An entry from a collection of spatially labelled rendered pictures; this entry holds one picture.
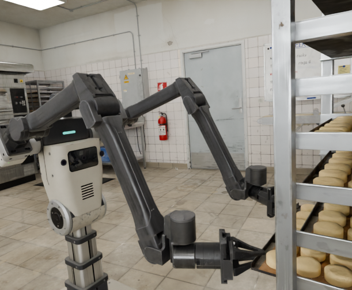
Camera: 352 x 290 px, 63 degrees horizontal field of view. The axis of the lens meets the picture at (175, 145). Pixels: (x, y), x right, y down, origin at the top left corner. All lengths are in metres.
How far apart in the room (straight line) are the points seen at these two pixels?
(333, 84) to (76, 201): 1.03
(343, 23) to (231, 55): 4.36
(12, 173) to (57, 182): 4.27
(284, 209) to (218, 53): 4.47
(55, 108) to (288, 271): 0.71
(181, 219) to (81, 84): 0.41
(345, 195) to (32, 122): 0.86
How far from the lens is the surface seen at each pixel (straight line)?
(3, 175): 5.42
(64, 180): 1.23
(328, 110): 0.95
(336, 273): 0.66
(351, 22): 0.53
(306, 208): 0.95
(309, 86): 0.53
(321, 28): 0.53
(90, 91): 0.75
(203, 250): 0.68
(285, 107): 0.51
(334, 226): 0.63
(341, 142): 0.53
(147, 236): 0.71
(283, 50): 0.51
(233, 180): 1.07
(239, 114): 4.80
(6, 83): 5.50
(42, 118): 0.97
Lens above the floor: 1.22
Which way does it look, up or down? 9 degrees down
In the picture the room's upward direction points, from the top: 4 degrees counter-clockwise
